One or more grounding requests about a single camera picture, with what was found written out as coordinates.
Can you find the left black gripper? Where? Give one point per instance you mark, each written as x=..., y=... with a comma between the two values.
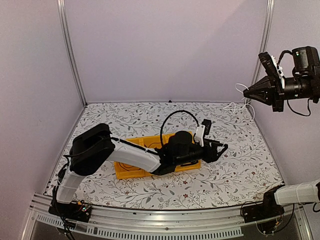
x=208, y=158

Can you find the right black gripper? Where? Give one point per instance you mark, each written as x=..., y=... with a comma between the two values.
x=273, y=94

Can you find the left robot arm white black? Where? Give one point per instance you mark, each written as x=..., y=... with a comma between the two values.
x=97, y=145

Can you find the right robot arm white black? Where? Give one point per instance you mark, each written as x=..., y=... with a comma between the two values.
x=303, y=84

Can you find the floral patterned table mat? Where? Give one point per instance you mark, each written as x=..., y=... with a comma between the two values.
x=243, y=173

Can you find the right yellow plastic bin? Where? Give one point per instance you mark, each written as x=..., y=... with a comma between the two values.
x=190, y=166

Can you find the yellow plastic bin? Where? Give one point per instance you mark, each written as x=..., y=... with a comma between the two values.
x=154, y=142
x=190, y=166
x=125, y=171

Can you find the middle yellow plastic bin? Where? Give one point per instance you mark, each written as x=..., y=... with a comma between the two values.
x=154, y=142

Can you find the left yellow plastic bin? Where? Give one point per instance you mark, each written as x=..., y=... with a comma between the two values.
x=125, y=171

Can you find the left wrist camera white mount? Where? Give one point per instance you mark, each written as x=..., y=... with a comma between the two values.
x=201, y=131

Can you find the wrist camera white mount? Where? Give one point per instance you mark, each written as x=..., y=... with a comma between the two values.
x=272, y=69
x=201, y=131

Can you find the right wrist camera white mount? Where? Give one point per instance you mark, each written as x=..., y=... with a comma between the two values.
x=272, y=69

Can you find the front aluminium rail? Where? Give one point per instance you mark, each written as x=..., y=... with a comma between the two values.
x=110, y=223

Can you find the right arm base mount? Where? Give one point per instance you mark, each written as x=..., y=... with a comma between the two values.
x=260, y=211

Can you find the right aluminium frame post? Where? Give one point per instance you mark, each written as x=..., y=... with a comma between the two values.
x=266, y=29

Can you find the aluminium frame post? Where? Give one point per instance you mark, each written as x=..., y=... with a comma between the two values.
x=61, y=6
x=266, y=29

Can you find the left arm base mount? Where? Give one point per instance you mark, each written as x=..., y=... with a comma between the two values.
x=78, y=211

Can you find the left aluminium frame post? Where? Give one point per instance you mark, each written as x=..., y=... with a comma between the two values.
x=61, y=6

